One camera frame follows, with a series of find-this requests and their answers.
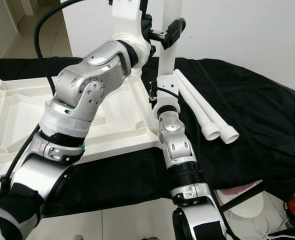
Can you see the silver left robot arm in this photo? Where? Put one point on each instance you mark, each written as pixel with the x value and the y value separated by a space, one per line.
pixel 92 85

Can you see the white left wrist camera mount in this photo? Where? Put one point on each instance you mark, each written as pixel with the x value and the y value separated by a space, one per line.
pixel 125 17

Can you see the black table cloth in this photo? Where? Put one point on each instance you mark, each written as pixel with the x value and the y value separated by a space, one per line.
pixel 257 110

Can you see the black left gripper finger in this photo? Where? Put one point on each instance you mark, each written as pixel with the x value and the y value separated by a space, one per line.
pixel 177 30

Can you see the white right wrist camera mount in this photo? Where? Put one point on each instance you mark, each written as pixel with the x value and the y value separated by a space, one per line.
pixel 167 90

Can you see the pink flat sheet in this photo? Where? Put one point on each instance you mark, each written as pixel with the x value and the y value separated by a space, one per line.
pixel 242 189

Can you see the white plastic ribbed table top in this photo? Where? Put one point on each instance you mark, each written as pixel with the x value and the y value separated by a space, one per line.
pixel 17 115

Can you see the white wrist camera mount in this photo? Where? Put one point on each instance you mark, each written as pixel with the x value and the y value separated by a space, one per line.
pixel 125 17
pixel 167 90

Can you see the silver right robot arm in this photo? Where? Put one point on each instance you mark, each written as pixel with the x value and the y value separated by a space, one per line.
pixel 177 145

